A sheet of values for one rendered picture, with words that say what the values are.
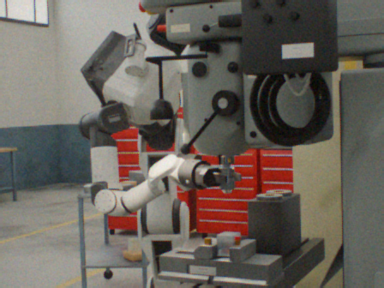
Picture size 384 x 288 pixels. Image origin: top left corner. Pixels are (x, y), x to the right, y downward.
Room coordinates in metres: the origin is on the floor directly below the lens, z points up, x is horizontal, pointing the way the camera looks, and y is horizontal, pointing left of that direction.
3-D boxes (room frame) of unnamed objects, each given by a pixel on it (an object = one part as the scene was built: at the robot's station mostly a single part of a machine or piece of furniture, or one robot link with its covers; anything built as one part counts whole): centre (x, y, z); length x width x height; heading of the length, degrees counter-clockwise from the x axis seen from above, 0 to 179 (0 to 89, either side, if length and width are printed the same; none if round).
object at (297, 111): (1.79, -0.28, 1.47); 0.24 x 0.19 x 0.26; 154
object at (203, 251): (1.90, -0.06, 1.03); 0.12 x 0.06 x 0.04; 153
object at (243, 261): (1.89, -0.08, 0.99); 0.35 x 0.15 x 0.11; 63
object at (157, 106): (1.92, 0.07, 1.44); 0.07 x 0.07 x 0.06
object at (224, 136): (1.87, -0.11, 1.47); 0.21 x 0.19 x 0.32; 154
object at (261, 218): (2.24, -0.30, 1.04); 0.22 x 0.12 x 0.20; 153
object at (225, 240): (1.87, -0.11, 1.05); 0.06 x 0.05 x 0.06; 153
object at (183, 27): (1.85, -0.15, 1.68); 0.34 x 0.24 x 0.10; 64
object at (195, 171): (1.94, -0.05, 1.24); 0.13 x 0.12 x 0.10; 129
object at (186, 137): (1.92, -0.01, 1.45); 0.04 x 0.04 x 0.21; 64
